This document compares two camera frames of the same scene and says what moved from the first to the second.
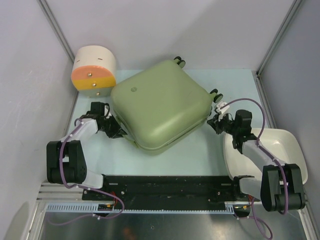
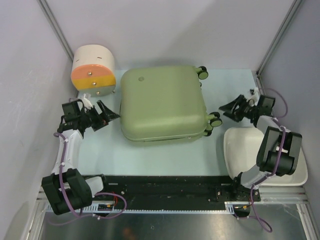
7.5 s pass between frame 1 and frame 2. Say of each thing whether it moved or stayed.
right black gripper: moved
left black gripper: moved
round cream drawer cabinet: stayed
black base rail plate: stayed
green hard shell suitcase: moved
